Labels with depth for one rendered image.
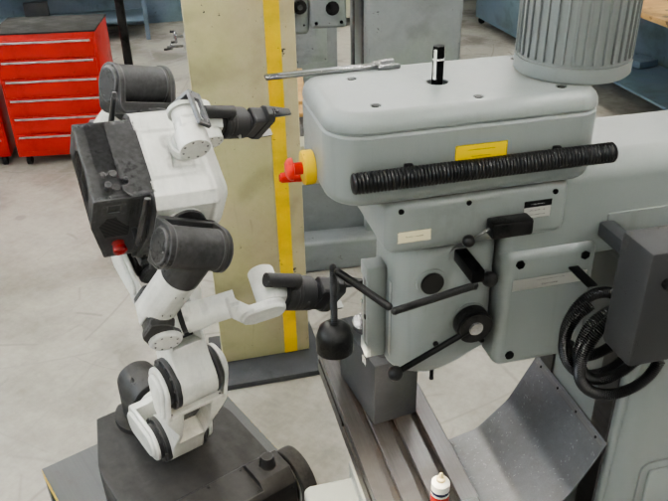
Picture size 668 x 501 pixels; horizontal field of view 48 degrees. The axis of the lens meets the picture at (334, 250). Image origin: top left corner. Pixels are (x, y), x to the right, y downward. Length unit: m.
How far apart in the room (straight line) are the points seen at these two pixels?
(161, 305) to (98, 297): 2.70
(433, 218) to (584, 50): 0.36
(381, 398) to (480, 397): 1.65
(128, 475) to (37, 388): 1.45
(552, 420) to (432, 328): 0.55
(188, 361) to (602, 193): 1.12
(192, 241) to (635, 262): 0.83
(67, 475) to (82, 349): 1.33
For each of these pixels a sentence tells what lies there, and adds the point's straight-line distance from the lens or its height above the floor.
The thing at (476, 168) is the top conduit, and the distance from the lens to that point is 1.22.
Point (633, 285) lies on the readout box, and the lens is 1.24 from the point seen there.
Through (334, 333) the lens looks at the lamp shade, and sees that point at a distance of 1.40.
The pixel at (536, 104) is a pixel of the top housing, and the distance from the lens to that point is 1.27.
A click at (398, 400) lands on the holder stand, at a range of 1.93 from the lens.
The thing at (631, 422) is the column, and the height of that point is 1.18.
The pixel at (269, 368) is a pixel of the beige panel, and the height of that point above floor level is 0.03.
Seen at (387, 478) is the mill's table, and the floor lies 0.93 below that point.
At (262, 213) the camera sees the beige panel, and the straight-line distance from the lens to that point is 3.27.
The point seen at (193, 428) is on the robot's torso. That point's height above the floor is 0.74.
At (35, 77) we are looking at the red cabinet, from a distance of 5.96.
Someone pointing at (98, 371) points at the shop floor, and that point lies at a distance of 3.82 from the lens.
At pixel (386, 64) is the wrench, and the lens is 1.41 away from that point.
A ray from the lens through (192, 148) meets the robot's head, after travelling 1.57.
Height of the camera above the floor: 2.29
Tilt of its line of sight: 30 degrees down
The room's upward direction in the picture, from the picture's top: 1 degrees counter-clockwise
